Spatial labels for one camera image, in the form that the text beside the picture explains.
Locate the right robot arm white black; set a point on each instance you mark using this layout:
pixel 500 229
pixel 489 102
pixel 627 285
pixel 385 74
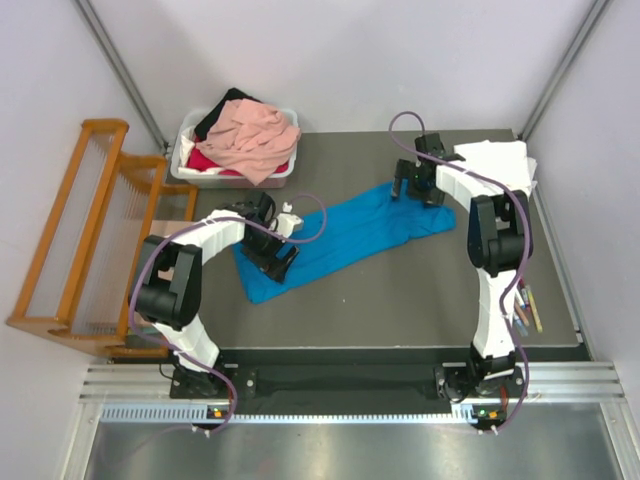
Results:
pixel 491 181

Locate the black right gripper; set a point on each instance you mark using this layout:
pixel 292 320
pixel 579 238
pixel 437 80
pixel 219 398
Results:
pixel 405 170

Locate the white slotted cable duct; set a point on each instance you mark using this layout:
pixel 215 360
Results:
pixel 209 415

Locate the red t shirt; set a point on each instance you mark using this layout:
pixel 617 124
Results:
pixel 199 162

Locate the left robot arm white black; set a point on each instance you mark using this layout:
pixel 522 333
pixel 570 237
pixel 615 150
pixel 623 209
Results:
pixel 167 288

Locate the black t shirt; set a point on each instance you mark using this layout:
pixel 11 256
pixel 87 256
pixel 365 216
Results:
pixel 202 128

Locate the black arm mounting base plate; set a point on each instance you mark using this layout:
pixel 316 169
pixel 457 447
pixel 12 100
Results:
pixel 340 382

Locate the markers on table edge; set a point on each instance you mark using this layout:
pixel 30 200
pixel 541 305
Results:
pixel 526 311

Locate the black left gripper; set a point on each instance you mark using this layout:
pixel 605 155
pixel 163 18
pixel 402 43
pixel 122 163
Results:
pixel 275 261

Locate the blue t shirt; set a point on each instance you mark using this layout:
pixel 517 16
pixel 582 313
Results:
pixel 365 225

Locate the wooden drying rack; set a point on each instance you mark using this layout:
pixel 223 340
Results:
pixel 75 292

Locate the pink t shirt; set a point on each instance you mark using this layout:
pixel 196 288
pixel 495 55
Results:
pixel 252 138

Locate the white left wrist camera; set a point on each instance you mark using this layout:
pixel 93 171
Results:
pixel 286 222

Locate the folded white t shirts stack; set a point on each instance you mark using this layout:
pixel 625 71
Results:
pixel 505 162

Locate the pink cardboard sheet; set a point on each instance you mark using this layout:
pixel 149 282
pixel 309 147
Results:
pixel 164 228

